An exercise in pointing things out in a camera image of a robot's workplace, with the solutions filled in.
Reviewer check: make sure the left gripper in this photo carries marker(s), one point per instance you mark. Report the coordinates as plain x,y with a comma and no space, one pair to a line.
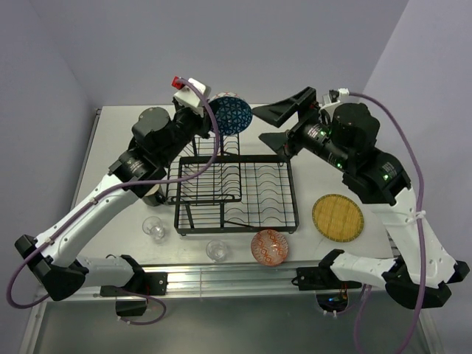
203,122

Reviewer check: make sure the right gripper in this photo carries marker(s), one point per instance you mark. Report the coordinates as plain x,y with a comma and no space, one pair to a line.
279,110

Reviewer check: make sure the blue patterned bowl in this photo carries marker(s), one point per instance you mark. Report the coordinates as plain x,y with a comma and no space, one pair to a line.
232,113

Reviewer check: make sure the black mug white inside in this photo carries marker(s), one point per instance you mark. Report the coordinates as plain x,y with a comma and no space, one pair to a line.
155,196

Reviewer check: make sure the yellow woven round plate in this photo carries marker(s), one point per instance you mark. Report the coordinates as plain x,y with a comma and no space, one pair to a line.
338,218

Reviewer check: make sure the orange patterned bowl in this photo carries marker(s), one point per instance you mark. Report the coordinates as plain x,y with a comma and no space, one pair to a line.
269,247

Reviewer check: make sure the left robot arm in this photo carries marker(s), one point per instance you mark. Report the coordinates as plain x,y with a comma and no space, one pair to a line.
54,255

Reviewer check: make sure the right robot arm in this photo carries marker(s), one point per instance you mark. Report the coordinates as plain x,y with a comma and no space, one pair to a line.
344,135

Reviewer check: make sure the clear glass left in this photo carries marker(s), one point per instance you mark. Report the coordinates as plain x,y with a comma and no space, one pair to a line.
154,228

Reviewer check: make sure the clear glass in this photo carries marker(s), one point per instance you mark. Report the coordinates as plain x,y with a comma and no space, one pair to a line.
154,228
217,251

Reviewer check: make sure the clear glass front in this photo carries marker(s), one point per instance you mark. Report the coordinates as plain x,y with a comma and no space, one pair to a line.
217,251

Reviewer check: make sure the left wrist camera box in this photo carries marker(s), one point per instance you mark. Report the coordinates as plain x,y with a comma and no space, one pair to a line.
186,97

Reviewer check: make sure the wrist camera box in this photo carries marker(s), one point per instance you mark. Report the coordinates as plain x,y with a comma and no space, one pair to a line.
334,97
186,97

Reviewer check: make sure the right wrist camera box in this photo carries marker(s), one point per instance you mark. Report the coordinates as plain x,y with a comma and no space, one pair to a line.
334,97

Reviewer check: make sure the black wire dish rack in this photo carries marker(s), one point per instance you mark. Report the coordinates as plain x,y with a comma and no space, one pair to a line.
238,193

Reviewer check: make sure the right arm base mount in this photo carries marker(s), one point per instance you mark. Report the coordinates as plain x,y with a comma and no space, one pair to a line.
320,279

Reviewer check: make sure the aluminium mounting rail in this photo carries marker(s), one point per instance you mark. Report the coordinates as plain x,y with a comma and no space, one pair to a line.
182,280

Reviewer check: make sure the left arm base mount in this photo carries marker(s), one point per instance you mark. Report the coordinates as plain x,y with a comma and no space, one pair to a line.
137,295

